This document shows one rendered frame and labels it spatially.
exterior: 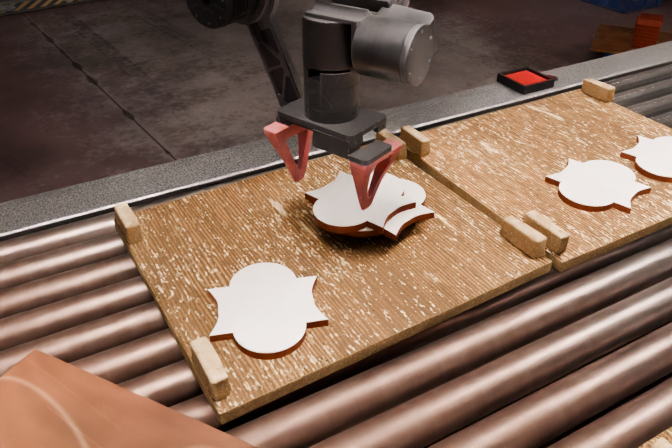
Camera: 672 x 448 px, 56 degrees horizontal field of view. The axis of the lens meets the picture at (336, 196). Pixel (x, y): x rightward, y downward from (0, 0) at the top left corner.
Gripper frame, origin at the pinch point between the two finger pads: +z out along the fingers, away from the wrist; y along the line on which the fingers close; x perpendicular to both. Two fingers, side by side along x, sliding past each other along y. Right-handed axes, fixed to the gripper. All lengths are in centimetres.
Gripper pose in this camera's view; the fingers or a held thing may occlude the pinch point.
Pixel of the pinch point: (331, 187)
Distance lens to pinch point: 71.3
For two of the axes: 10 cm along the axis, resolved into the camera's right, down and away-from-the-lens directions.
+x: -6.2, 4.1, -6.7
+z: 0.0, 8.5, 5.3
